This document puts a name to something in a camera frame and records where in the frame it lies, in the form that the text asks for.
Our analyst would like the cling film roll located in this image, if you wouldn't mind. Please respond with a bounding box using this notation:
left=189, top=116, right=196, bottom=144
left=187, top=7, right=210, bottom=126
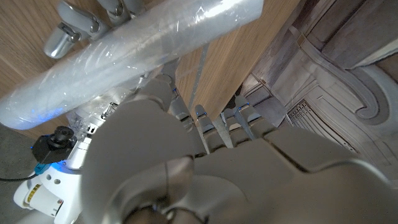
left=0, top=0, right=265, bottom=131

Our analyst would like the printed sofa backdrop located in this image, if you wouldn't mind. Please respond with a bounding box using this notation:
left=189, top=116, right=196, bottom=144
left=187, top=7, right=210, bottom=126
left=223, top=0, right=398, bottom=189

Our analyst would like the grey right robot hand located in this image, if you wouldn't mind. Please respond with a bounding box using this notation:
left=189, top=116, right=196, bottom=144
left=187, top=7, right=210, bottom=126
left=43, top=0, right=147, bottom=138

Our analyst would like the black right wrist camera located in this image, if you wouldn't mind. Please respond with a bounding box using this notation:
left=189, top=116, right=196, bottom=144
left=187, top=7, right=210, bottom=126
left=30, top=126, right=78, bottom=165

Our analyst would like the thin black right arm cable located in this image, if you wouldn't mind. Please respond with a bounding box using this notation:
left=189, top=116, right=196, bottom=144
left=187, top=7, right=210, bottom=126
left=0, top=172, right=40, bottom=184

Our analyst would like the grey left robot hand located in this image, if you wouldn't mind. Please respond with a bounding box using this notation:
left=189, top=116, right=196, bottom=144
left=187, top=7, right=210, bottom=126
left=80, top=74, right=398, bottom=224

